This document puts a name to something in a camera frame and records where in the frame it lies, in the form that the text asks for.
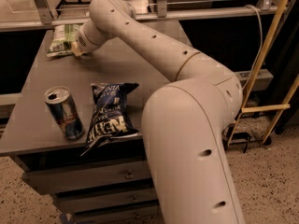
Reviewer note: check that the blue chip bag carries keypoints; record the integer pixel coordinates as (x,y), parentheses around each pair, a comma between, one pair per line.
(110,119)

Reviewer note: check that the blue silver energy drink can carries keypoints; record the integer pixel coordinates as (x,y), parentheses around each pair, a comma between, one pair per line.
(61,105)

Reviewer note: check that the yellow wheeled ladder frame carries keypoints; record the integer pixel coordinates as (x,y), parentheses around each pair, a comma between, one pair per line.
(257,78)

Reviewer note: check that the grey drawer cabinet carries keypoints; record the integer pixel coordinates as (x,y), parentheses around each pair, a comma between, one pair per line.
(107,184)

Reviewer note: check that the grey metal railing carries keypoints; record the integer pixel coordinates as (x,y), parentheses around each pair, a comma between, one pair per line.
(21,15)

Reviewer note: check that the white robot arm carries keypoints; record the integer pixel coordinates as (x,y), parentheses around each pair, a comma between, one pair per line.
(182,122)

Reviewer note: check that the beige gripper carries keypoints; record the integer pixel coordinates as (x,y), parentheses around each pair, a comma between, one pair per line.
(83,42)

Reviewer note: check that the green jalapeno chip bag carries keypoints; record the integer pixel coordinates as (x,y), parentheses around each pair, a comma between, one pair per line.
(63,37)

